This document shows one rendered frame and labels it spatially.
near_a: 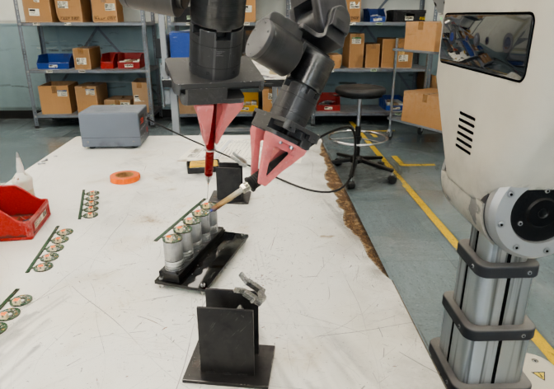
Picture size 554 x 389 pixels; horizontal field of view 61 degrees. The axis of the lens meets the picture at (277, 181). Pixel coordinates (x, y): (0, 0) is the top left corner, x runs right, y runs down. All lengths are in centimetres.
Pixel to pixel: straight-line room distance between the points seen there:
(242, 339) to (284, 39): 38
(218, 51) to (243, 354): 30
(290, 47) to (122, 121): 70
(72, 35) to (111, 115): 433
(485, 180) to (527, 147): 10
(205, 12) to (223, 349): 33
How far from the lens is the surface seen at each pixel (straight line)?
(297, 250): 70
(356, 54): 494
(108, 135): 129
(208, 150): 60
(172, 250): 61
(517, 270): 90
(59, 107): 527
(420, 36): 418
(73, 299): 64
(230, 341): 46
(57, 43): 565
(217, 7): 49
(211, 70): 52
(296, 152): 67
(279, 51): 64
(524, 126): 68
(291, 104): 67
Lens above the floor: 108
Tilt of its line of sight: 20 degrees down
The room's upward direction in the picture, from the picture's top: straight up
